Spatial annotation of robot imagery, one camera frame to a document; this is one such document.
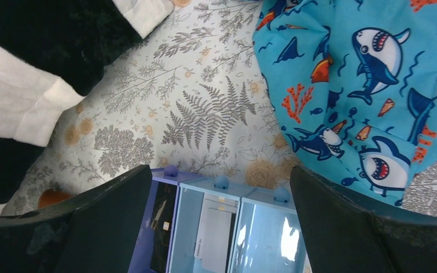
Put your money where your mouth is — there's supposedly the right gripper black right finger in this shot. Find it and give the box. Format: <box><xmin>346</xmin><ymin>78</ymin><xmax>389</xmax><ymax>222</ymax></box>
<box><xmin>290</xmin><ymin>165</ymin><xmax>437</xmax><ymax>272</ymax></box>

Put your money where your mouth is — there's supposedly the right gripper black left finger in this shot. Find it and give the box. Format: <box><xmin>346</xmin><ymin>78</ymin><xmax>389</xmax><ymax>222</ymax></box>
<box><xmin>0</xmin><ymin>165</ymin><xmax>152</xmax><ymax>272</ymax></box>

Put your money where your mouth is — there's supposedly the black card in purple slot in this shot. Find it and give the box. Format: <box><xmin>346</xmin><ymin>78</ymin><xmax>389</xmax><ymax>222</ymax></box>
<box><xmin>150</xmin><ymin>182</ymin><xmax>177</xmax><ymax>272</ymax></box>

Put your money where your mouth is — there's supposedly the purple blue card organizer box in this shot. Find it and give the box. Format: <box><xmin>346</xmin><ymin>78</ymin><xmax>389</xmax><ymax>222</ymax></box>
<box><xmin>129</xmin><ymin>166</ymin><xmax>312</xmax><ymax>272</ymax></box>

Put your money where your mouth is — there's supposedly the white card in middle slot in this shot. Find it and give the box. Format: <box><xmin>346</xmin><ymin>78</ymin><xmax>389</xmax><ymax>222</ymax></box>
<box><xmin>194</xmin><ymin>194</ymin><xmax>238</xmax><ymax>272</ymax></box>

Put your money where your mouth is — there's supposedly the blue shark print cloth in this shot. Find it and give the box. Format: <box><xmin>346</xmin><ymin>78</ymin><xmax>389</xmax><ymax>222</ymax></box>
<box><xmin>253</xmin><ymin>1</ymin><xmax>437</xmax><ymax>206</ymax></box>

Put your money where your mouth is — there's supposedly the floral patterned table mat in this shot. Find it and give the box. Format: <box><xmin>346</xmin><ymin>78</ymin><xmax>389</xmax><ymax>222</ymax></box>
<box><xmin>3</xmin><ymin>1</ymin><xmax>437</xmax><ymax>216</ymax></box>

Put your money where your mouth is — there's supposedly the black white checkered blanket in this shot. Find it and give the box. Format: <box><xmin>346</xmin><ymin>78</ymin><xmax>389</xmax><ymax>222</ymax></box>
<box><xmin>0</xmin><ymin>1</ymin><xmax>175</xmax><ymax>215</ymax></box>

